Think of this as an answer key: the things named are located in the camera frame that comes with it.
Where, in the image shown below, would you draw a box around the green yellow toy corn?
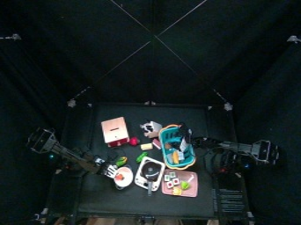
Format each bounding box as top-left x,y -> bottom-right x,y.
115,156 -> 130,167

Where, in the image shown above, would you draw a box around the white toy bottle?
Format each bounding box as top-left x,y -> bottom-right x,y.
176,148 -> 187,162

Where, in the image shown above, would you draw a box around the green toy pepper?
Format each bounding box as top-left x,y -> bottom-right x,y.
135,151 -> 148,163

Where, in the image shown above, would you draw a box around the white toy knife block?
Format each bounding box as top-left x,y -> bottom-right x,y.
139,120 -> 163,139

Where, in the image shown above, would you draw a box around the black toy frying pan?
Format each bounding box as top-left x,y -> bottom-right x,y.
140,162 -> 162,197

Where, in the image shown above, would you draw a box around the red toy box tan top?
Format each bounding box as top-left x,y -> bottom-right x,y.
100,116 -> 131,148

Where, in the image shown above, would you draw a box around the pink cutting board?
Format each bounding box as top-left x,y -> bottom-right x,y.
160,169 -> 199,198

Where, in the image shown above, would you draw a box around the teal basket orange handles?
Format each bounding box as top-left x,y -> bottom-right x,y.
158,124 -> 198,171

